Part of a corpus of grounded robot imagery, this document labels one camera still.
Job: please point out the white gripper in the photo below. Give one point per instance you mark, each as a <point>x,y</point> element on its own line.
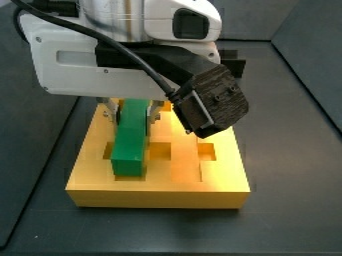
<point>70,70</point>

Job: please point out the green rectangular block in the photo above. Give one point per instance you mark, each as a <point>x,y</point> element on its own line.
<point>128,156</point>

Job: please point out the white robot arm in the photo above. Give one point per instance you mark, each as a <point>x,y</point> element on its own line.
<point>137,49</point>

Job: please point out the yellow slotted board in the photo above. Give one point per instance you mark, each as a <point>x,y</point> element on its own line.
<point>192,172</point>

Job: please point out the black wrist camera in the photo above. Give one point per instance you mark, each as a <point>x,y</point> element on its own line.
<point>210,102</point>

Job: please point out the black U-shaped bracket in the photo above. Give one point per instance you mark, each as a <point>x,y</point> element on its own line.
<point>233,62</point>

